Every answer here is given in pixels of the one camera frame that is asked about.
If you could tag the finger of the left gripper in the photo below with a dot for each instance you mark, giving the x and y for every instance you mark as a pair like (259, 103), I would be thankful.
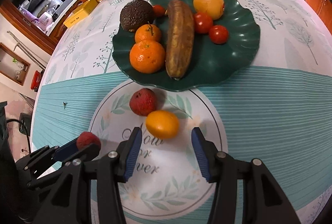
(87, 152)
(66, 151)

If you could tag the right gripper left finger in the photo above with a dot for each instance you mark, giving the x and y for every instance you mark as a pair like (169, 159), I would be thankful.
(68, 189)

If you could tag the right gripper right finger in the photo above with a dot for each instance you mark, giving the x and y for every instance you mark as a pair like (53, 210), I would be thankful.
(263, 200)

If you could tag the red lychee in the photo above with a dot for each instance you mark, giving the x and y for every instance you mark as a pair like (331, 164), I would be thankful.
(143, 102)
(87, 138)

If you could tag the large orange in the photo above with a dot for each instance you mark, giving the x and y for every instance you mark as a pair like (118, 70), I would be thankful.
(147, 56)

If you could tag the overripe brown banana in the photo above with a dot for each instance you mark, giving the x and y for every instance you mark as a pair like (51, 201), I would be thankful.
(180, 39)

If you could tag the dark brown avocado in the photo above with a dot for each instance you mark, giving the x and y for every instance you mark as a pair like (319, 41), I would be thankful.
(136, 14)

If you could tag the red tomato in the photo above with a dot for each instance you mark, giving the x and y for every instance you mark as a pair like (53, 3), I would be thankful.
(218, 34)
(202, 23)

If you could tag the yellow passion fruit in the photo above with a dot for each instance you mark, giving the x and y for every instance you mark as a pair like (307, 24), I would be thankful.
(213, 8)

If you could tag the red basket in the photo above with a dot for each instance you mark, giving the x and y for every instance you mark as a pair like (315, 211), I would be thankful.
(36, 80)

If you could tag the small yellow kumquat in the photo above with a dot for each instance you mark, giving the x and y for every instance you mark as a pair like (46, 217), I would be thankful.
(162, 124)

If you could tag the white floral plate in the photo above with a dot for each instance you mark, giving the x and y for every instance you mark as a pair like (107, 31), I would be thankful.
(166, 185)

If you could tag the small mandarin orange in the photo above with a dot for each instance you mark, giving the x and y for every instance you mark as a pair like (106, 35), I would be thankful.
(148, 32)

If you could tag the yellow rectangular box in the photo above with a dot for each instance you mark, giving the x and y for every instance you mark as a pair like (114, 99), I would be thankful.
(80, 13)

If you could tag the dark green scalloped plate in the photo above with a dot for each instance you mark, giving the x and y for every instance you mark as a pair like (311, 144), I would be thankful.
(192, 59)

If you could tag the small cherry tomato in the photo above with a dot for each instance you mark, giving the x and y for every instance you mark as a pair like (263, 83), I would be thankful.
(159, 11)

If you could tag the tree pattern tablecloth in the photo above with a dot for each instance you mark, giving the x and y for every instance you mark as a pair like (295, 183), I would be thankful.
(292, 37)

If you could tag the wooden side cabinet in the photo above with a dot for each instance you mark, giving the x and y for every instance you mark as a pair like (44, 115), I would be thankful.
(323, 9)

